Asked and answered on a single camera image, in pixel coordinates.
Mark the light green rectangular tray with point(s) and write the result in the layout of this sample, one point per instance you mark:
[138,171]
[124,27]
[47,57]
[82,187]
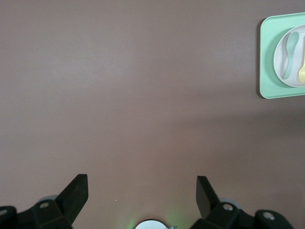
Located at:
[267,59]

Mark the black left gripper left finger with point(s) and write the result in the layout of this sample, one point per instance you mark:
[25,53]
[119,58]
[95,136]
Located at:
[69,202]

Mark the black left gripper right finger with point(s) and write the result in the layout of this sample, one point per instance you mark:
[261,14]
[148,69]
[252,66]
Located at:
[209,202]

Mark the yellow plastic fork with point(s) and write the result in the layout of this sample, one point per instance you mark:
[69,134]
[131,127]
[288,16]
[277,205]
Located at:
[302,74]

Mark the brown table mat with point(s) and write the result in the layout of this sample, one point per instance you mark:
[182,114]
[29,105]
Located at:
[119,95]

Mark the pale green plastic spoon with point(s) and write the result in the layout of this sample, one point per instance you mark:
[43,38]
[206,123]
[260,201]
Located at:
[290,45]

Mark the round beige plate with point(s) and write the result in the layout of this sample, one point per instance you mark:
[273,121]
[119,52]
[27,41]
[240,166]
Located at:
[280,59]

